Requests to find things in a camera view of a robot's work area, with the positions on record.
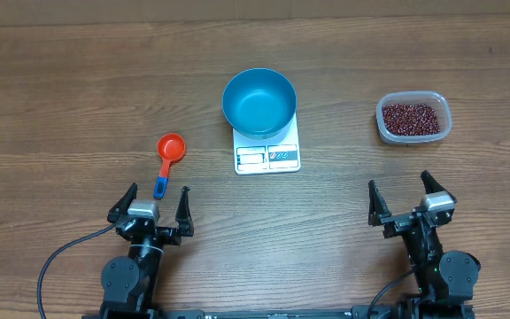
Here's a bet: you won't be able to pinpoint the red scoop with blue handle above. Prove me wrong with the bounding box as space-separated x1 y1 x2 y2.
153 133 186 199

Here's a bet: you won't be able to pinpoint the clear plastic container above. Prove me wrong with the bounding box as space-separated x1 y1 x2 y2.
376 91 452 144

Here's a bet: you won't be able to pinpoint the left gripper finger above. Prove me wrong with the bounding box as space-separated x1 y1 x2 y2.
175 186 194 237
107 183 138 223

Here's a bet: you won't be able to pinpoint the blue plastic bowl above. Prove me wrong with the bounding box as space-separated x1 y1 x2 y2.
221 68 298 139

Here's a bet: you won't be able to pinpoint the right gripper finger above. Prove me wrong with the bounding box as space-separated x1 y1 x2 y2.
421 170 444 194
368 180 391 226

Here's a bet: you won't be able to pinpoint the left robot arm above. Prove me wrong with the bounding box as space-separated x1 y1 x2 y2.
98 183 194 319

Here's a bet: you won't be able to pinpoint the red beans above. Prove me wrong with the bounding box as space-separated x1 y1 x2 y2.
382 104 440 136

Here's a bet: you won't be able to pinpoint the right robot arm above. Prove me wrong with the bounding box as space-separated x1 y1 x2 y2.
366 170 481 319

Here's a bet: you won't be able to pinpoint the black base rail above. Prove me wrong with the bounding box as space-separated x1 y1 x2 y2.
81 303 477 319

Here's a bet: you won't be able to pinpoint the white digital kitchen scale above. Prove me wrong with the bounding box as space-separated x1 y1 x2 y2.
233 116 301 175

